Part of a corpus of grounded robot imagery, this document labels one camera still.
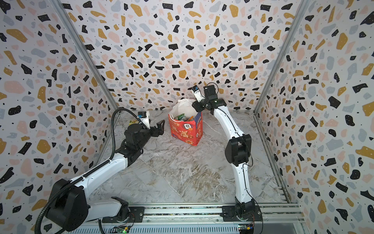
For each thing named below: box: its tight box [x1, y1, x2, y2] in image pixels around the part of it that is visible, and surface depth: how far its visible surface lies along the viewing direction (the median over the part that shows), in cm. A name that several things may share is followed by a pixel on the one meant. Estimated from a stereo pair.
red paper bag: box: [168, 111, 204, 147], surface depth 91 cm
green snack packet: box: [177, 113, 187, 121], surface depth 105 cm
